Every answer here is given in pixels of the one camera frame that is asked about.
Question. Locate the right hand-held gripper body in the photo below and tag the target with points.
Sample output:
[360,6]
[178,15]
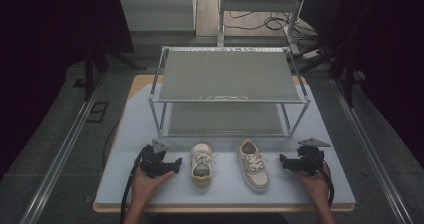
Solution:
[308,159]

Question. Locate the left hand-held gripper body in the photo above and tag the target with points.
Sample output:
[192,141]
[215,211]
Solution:
[151,162]

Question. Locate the white beige sneaker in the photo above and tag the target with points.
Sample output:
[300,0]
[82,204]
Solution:
[258,177]
[202,180]

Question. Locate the two-tier grey shoe rack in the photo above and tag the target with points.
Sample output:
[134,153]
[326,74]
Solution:
[226,74]

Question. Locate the person's left hand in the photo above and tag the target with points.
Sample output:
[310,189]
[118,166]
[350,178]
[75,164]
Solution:
[145,185]

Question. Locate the person's right hand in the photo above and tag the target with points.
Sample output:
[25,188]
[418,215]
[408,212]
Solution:
[315,187]

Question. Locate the light blue table mat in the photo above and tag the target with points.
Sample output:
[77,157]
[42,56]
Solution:
[226,194]

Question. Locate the black stand legs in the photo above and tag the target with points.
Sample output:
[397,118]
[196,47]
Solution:
[89,77]

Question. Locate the white power strip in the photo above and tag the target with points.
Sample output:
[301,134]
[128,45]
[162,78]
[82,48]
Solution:
[312,53]

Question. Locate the dark curtain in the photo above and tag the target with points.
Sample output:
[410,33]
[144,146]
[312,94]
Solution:
[50,50]
[386,50]

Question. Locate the white cabinet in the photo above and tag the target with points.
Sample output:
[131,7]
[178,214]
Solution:
[156,7]

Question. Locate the white metal stand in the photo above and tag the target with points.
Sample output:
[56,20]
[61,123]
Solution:
[258,4]

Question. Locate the metal floor rail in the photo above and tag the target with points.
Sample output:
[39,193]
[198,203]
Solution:
[370,150]
[60,160]

